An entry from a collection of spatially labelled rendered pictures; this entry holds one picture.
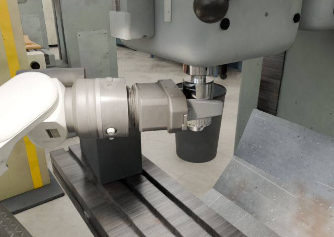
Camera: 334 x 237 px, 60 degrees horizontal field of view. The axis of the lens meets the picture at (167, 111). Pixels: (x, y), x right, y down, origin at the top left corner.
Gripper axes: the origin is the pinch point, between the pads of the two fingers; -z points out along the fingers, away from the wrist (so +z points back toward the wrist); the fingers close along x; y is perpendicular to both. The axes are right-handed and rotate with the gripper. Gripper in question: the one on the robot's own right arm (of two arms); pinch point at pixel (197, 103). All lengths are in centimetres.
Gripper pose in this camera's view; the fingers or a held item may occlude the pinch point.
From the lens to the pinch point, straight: 45.3
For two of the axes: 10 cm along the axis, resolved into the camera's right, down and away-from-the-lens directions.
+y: -0.1, 9.3, 3.7
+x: -2.0, -3.7, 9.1
